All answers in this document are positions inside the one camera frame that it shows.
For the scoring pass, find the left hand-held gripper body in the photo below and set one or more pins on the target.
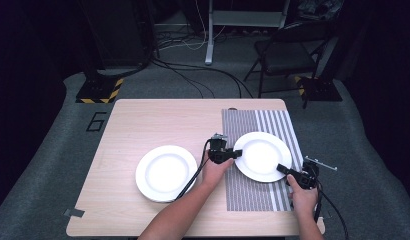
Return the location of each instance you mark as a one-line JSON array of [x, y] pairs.
[[218, 150]]

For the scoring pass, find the person's left hand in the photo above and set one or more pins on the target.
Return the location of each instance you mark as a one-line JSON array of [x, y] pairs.
[[213, 173]]

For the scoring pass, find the grey striped placemat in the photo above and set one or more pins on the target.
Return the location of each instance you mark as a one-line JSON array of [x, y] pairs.
[[246, 193]]

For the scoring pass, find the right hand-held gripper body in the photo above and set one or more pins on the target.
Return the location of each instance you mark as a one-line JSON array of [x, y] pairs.
[[308, 178]]

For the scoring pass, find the black folding chair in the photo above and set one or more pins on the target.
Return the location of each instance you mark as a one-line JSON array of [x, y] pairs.
[[283, 56]]

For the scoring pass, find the person's right hand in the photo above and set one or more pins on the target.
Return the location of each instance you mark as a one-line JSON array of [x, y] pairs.
[[303, 200]]

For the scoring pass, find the white metal stand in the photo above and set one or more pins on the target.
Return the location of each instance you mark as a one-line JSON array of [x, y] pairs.
[[209, 36]]

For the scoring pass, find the dark cabinet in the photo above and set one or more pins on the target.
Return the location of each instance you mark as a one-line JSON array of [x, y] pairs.
[[116, 33]]

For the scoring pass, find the white plate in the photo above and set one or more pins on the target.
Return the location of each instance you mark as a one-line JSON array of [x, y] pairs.
[[261, 155], [166, 173]]

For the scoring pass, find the black yellow striped base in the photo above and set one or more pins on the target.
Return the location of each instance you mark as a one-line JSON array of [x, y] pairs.
[[99, 90], [321, 90]]

